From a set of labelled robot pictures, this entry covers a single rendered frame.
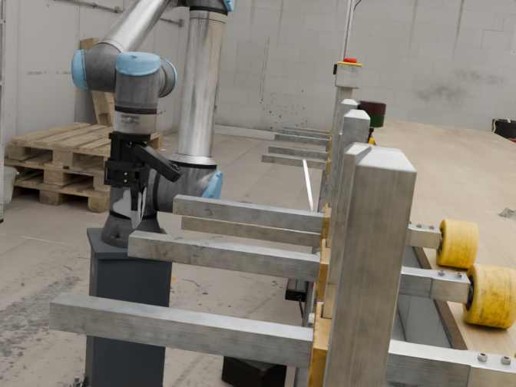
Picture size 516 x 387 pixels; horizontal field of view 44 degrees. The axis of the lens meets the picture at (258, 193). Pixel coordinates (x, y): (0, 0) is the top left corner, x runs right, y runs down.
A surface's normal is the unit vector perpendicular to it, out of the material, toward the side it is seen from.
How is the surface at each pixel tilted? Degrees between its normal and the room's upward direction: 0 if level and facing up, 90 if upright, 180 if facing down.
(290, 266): 90
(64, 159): 90
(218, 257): 90
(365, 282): 90
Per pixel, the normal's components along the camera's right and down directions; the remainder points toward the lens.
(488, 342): 0.11, -0.97
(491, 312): -0.14, 0.35
